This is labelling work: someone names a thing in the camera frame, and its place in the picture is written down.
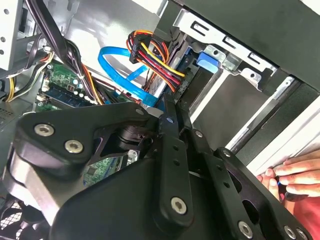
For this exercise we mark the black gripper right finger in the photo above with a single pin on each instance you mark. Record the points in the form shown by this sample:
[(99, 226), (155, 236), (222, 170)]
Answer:
[(225, 180)]

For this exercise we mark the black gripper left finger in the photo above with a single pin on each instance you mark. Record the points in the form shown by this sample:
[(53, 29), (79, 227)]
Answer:
[(75, 120)]

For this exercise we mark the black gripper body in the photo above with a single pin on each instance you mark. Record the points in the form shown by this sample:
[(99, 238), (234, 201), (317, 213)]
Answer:
[(112, 207)]

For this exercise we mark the hard disk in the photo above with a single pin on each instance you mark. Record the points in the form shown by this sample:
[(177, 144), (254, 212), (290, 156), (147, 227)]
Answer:
[(208, 62)]

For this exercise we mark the person's hand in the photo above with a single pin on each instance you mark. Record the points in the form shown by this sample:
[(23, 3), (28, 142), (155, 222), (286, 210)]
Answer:
[(305, 172)]

